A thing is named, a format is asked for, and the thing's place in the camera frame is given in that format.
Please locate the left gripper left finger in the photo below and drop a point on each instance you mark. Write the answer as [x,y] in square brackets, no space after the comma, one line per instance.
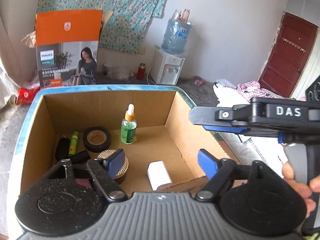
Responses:
[103,173]

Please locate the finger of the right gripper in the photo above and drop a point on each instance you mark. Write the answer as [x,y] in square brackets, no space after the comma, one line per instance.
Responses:
[210,116]
[226,129]

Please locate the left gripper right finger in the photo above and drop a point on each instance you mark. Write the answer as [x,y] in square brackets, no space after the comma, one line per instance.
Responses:
[220,175]

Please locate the gold lid black jar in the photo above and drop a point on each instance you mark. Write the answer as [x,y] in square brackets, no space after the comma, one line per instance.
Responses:
[115,164]

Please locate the green dropper bottle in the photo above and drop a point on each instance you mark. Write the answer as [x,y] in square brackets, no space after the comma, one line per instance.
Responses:
[128,126]

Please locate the white power adapter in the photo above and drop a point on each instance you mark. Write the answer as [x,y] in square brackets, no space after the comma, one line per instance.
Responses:
[158,175]

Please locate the person's right hand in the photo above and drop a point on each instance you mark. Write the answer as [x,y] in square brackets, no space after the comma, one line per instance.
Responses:
[303,190]

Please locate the pink white cloth pile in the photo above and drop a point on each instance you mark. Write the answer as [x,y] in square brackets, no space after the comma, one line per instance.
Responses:
[229,95]

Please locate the black speaker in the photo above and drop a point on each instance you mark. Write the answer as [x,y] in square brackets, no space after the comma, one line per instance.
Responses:
[313,91]

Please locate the black tape roll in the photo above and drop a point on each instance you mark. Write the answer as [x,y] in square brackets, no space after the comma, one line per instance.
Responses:
[96,139]

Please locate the small green tube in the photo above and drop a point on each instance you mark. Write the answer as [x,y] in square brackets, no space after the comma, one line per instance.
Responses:
[73,144]

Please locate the black pouch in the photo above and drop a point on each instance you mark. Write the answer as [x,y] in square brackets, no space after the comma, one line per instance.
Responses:
[62,149]

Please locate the brown cardboard box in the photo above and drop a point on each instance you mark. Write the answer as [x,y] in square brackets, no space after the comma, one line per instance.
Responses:
[148,125]

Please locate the white water dispenser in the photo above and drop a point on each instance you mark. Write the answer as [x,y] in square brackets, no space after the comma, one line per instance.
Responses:
[166,68]

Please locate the dark red door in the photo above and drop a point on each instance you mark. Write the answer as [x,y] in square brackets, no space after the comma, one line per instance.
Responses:
[289,55]

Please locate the red thermos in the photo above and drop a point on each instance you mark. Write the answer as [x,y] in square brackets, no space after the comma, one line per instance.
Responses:
[141,71]

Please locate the blue water jug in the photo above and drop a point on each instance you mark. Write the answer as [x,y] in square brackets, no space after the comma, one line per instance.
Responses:
[177,32]

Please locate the orange Philips box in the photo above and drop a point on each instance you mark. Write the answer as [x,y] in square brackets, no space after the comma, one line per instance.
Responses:
[66,47]

